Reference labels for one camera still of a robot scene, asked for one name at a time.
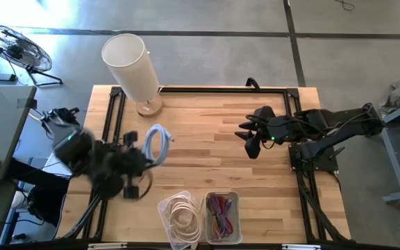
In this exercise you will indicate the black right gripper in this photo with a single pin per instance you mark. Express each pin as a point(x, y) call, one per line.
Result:
point(276, 130)

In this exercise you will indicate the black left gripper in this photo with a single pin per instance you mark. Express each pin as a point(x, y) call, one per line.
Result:
point(130, 163)

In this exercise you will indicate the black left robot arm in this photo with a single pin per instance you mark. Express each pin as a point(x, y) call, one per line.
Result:
point(69, 142)

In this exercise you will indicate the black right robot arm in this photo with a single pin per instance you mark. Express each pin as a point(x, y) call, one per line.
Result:
point(342, 128)

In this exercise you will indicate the black hook clamp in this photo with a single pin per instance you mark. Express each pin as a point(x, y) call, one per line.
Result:
point(253, 82)

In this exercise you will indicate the clear plastic bin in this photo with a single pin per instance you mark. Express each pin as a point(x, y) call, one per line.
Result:
point(236, 222)
point(195, 205)

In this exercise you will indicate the white label strip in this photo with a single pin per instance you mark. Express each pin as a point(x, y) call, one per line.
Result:
point(106, 246)
point(300, 247)

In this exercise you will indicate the white shade lamp wooden base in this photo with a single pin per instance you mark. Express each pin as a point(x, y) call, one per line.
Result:
point(130, 66)

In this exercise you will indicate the black bag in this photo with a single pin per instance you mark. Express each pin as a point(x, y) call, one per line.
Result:
point(43, 205)

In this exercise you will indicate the black floor fan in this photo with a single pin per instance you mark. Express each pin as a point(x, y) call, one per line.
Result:
point(16, 50)

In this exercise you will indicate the black aluminium table frame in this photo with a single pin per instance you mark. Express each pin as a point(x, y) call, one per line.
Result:
point(221, 90)

